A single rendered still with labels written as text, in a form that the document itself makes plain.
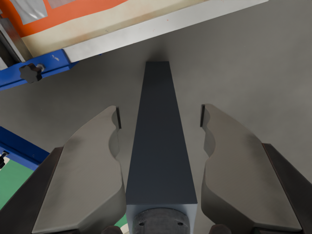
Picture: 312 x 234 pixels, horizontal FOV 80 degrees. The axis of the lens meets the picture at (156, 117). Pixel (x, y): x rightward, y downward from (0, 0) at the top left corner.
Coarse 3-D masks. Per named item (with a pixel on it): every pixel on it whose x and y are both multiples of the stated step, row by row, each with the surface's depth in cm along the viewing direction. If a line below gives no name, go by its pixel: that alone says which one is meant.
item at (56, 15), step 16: (0, 0) 44; (48, 0) 44; (64, 0) 44; (80, 0) 44; (96, 0) 44; (112, 0) 44; (16, 16) 45; (48, 16) 45; (64, 16) 45; (80, 16) 45; (32, 32) 47
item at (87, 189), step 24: (96, 120) 10; (120, 120) 13; (72, 144) 9; (96, 144) 9; (72, 168) 7; (96, 168) 7; (120, 168) 7; (48, 192) 7; (72, 192) 6; (96, 192) 6; (120, 192) 7; (48, 216) 6; (72, 216) 6; (96, 216) 6; (120, 216) 7
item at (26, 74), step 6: (24, 66) 42; (30, 66) 42; (36, 66) 47; (42, 66) 47; (24, 72) 42; (30, 72) 42; (36, 72) 42; (24, 78) 43; (30, 78) 43; (36, 78) 43
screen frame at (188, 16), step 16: (208, 0) 41; (224, 0) 41; (240, 0) 41; (256, 0) 41; (160, 16) 42; (176, 16) 42; (192, 16) 42; (208, 16) 42; (112, 32) 44; (128, 32) 44; (144, 32) 44; (160, 32) 44; (64, 48) 46; (80, 48) 46; (96, 48) 46; (112, 48) 46
